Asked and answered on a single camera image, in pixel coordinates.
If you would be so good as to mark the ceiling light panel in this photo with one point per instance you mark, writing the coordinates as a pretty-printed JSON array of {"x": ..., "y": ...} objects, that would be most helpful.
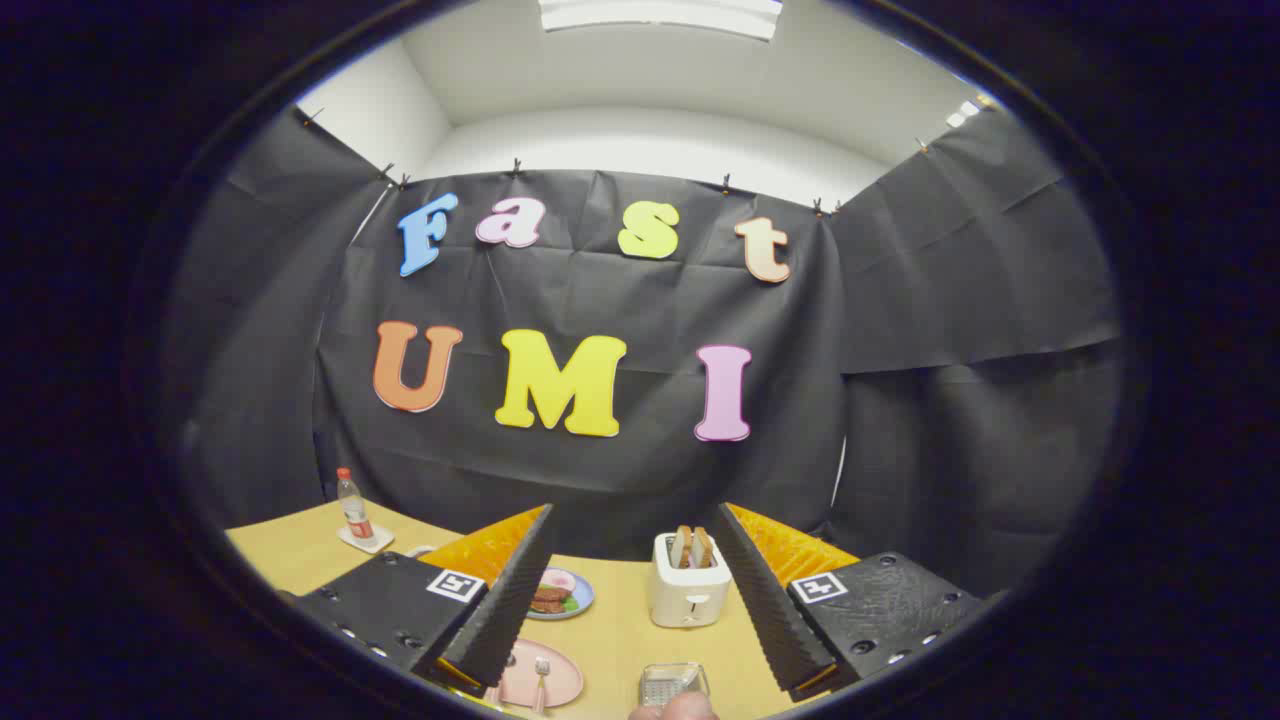
[{"x": 660, "y": 15}]

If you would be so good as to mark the brown grilled sausage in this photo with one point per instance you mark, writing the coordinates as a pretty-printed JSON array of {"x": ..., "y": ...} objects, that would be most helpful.
[
  {"x": 549, "y": 593},
  {"x": 546, "y": 606}
]

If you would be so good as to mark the small white coaster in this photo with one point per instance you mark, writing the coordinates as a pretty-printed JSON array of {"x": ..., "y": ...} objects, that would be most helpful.
[{"x": 380, "y": 543}]

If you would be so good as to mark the blue plate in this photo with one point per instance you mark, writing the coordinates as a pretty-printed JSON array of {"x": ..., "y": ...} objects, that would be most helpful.
[{"x": 582, "y": 592}]

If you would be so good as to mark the clear plastic bottle red label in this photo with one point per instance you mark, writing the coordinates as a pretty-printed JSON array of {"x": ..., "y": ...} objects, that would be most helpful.
[{"x": 355, "y": 505}]

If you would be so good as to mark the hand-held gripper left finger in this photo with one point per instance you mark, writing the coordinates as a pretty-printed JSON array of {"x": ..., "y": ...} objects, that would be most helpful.
[{"x": 505, "y": 600}]

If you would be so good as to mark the pink plate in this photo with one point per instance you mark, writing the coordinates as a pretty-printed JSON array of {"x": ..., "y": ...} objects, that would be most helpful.
[{"x": 565, "y": 680}]

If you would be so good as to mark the white toaster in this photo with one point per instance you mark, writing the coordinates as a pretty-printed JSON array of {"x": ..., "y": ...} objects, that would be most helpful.
[{"x": 688, "y": 598}]

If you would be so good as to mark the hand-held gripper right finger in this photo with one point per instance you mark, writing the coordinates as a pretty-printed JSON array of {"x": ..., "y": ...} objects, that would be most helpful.
[{"x": 765, "y": 600}]

